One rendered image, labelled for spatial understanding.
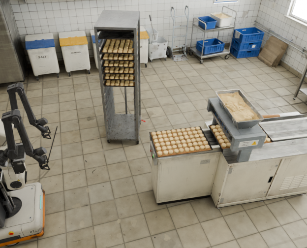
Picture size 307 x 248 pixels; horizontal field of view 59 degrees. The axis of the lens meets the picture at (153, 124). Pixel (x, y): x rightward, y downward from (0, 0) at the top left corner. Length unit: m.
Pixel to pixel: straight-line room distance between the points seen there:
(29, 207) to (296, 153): 2.95
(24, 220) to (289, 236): 2.90
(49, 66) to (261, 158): 4.52
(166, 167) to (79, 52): 3.68
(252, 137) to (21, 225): 2.49
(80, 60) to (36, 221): 3.70
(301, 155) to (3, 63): 5.05
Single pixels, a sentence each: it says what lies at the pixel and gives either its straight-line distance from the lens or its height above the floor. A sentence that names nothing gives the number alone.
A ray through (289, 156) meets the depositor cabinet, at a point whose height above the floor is 0.82.
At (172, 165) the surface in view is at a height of 0.73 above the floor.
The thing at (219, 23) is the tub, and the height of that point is 0.88.
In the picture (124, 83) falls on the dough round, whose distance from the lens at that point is 3.69.
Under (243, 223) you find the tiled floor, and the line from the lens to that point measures 3.57.
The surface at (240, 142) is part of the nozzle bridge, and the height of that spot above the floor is 1.12.
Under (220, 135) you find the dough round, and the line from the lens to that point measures 3.14.
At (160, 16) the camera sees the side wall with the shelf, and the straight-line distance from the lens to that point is 6.77.
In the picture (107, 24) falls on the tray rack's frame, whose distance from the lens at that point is 3.36.
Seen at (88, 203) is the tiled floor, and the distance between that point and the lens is 3.60.
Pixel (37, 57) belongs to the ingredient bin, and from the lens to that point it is 6.01.
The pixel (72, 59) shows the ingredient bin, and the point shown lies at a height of 0.40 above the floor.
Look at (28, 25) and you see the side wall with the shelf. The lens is 6.49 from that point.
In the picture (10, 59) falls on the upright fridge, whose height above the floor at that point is 0.63.
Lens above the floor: 2.88
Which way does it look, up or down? 38 degrees down
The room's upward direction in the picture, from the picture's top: 1 degrees clockwise
